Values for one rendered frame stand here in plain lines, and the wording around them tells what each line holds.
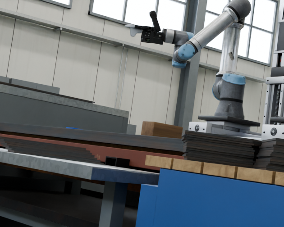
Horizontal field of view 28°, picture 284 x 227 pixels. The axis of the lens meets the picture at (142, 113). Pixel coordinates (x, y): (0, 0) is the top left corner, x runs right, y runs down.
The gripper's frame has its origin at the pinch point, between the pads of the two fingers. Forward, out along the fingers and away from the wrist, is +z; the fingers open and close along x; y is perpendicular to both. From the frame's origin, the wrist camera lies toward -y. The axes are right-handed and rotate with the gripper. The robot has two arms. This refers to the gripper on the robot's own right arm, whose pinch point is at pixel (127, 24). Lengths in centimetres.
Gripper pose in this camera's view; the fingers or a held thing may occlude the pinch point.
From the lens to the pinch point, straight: 296.7
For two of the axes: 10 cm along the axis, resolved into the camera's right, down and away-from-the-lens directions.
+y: -1.5, 9.9, 0.5
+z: -9.8, -1.4, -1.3
